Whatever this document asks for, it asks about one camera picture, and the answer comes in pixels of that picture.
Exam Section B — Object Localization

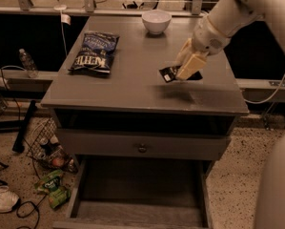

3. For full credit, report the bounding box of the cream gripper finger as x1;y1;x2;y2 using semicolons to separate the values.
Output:
175;38;195;66
176;52;208;80

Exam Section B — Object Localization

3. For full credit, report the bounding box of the green snack bag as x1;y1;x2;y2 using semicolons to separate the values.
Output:
49;186;71;209
34;169;64;194

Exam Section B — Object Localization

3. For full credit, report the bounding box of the blue Kettle chips bag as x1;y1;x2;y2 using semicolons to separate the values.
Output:
70;31;119;74

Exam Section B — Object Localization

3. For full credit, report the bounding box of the black rxbar chocolate bar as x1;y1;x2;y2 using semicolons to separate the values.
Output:
159;66;203;83

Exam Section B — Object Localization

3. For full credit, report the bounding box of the grey wooden drawer cabinet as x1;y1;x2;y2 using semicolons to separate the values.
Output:
40;14;251;229

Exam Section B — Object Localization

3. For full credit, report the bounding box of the white ceramic bowl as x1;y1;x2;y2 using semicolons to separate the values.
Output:
141;10;172;34

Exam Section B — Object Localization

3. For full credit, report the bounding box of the wire basket with items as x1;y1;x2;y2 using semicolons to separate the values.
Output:
28;118;77;173

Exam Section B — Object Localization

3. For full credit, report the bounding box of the white cable at right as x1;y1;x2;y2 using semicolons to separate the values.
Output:
243;62;285;106

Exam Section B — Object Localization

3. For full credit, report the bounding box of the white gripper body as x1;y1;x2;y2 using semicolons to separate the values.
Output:
192;16;231;55

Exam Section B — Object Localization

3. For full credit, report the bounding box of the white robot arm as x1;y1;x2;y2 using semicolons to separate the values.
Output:
176;0;285;229

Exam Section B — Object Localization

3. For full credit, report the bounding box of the open grey lower drawer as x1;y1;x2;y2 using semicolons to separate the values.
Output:
53;156;214;229

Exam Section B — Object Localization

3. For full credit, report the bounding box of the black bar on floor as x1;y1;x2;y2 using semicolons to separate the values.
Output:
12;100;37;154

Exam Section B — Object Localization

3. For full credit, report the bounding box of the black cable on floor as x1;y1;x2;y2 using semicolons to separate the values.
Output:
15;136;48;229

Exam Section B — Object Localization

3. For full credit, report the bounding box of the clear plastic water bottle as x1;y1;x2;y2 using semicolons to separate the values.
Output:
19;49;38;78

